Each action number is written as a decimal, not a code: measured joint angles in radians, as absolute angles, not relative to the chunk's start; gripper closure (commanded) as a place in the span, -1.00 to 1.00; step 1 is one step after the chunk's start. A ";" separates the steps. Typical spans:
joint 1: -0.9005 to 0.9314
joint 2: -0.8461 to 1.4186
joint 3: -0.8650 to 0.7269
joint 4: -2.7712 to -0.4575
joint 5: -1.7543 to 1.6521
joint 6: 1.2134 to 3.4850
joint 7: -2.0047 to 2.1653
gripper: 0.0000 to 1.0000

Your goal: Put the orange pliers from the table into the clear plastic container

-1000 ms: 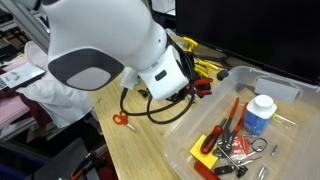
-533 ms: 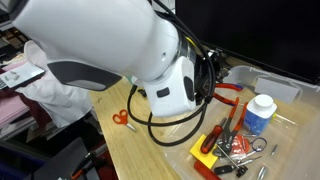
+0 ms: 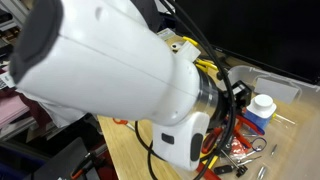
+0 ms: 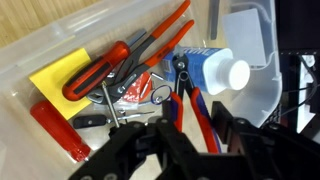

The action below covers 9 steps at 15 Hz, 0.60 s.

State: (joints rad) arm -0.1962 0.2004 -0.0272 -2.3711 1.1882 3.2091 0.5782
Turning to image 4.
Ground red cylindrical tool handle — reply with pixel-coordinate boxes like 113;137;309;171
29;100;92;163

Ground small metal screw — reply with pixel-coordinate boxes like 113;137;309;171
149;71;165;82

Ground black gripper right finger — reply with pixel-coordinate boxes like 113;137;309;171
211;100;320;180

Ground red plastic packet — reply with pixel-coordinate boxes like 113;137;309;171
122;71;153;103

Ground small orange pliers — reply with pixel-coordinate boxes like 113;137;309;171
170;49;222;155

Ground blue wire ring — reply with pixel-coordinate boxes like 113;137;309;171
150;84;173;106

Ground metal rod black head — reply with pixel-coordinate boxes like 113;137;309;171
100;82;122;130

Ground large orange handled pliers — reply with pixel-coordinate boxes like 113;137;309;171
87;0;196;106

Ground white bottle blue label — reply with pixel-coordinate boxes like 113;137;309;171
162;46;252;96

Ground small black key fob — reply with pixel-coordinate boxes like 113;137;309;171
72;114;108;130

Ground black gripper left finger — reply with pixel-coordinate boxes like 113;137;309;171
68;99;202;180

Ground large black monitor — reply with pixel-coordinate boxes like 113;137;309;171
277;0;320;52

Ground clear plastic container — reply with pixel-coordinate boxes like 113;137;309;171
0;0;284;180

